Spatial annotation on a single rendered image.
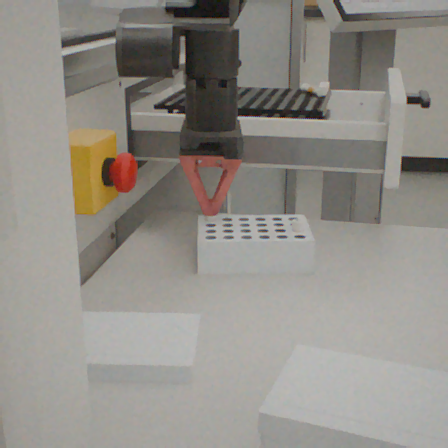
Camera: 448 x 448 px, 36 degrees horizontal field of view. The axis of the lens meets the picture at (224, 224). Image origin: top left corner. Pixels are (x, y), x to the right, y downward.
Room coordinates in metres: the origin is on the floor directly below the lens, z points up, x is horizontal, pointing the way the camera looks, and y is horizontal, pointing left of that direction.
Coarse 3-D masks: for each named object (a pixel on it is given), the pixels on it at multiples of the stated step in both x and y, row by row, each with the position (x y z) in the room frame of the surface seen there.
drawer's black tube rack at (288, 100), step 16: (176, 96) 0.97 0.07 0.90; (240, 96) 0.97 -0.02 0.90; (256, 96) 0.97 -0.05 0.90; (272, 96) 0.97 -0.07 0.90; (288, 96) 0.97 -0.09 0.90; (304, 96) 0.97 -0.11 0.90; (240, 112) 0.88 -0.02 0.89; (256, 112) 0.87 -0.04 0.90; (272, 112) 0.87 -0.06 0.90; (288, 112) 0.86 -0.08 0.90; (304, 112) 0.86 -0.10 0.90
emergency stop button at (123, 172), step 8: (120, 160) 0.64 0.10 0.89; (128, 160) 0.65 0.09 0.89; (112, 168) 0.65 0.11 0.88; (120, 168) 0.64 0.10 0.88; (128, 168) 0.64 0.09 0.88; (136, 168) 0.66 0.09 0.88; (112, 176) 0.64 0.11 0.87; (120, 176) 0.63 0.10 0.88; (128, 176) 0.64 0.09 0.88; (136, 176) 0.66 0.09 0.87; (120, 184) 0.63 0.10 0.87; (128, 184) 0.64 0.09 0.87; (120, 192) 0.64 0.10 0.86; (128, 192) 0.65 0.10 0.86
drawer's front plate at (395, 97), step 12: (396, 72) 1.01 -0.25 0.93; (396, 84) 0.89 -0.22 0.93; (396, 96) 0.79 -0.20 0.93; (384, 108) 1.04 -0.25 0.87; (396, 108) 0.78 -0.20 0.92; (384, 120) 0.98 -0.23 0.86; (396, 120) 0.78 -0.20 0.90; (396, 132) 0.78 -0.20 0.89; (396, 144) 0.78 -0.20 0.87; (396, 156) 0.78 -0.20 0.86; (384, 168) 0.79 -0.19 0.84; (396, 168) 0.78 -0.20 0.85; (384, 180) 0.78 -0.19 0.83; (396, 180) 0.78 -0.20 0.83
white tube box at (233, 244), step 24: (216, 216) 0.74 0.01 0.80; (240, 216) 0.74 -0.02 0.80; (264, 216) 0.74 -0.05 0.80; (288, 216) 0.74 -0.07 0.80; (216, 240) 0.67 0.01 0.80; (240, 240) 0.67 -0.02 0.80; (264, 240) 0.67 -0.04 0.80; (288, 240) 0.67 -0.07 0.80; (312, 240) 0.67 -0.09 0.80; (216, 264) 0.66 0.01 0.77; (240, 264) 0.66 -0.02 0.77; (264, 264) 0.66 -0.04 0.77; (288, 264) 0.67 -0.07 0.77; (312, 264) 0.67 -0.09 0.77
